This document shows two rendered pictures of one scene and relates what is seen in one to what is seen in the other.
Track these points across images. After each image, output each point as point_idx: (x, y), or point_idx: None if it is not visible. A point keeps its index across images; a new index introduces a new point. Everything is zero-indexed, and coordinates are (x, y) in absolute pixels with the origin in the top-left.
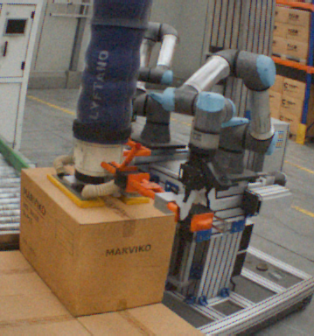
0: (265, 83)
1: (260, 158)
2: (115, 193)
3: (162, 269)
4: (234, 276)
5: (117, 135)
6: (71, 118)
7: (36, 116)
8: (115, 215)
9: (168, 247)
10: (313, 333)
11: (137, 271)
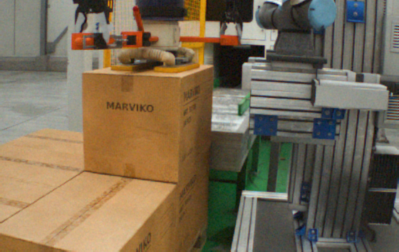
0: None
1: (381, 62)
2: (142, 60)
3: (171, 140)
4: (380, 222)
5: (151, 11)
6: None
7: None
8: (122, 72)
9: (174, 113)
10: None
11: (142, 134)
